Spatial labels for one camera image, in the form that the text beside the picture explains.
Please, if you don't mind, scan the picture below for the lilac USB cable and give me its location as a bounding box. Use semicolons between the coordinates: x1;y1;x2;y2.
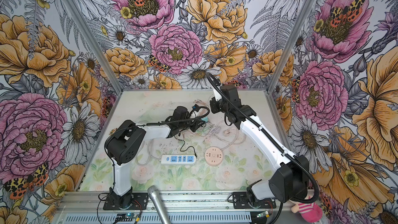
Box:
203;116;226;141

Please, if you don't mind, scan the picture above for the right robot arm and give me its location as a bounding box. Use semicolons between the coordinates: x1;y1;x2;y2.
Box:
210;85;319;204

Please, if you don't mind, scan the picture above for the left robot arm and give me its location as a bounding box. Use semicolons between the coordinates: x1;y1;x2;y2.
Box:
103;104;210;211

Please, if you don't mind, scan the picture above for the white blue power strip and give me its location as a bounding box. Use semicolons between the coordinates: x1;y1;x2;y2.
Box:
161;154;197;166

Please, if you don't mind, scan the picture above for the pink round power socket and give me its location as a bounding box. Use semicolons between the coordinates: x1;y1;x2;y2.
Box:
205;146;223;167

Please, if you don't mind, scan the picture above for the silver microphone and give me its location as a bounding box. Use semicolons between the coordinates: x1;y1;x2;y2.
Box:
147;185;171;224

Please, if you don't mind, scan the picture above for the small green circuit board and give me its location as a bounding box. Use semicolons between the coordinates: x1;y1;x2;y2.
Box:
115;213;141;223

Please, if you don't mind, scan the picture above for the pink plush toy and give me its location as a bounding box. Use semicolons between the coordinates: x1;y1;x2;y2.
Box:
290;200;323;223

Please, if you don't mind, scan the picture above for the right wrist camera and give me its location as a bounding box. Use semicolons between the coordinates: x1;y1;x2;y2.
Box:
213;88;222;102

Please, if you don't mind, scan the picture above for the black thin cable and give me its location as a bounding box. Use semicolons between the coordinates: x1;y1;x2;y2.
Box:
174;135;198;158

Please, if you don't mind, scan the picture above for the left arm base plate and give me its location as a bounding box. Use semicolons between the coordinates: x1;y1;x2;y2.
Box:
103;192;149;211

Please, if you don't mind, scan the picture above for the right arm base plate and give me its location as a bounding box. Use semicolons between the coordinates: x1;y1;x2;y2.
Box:
228;191;276;209

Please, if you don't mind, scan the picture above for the aluminium front rail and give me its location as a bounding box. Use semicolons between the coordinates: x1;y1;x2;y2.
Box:
52;190;305;224

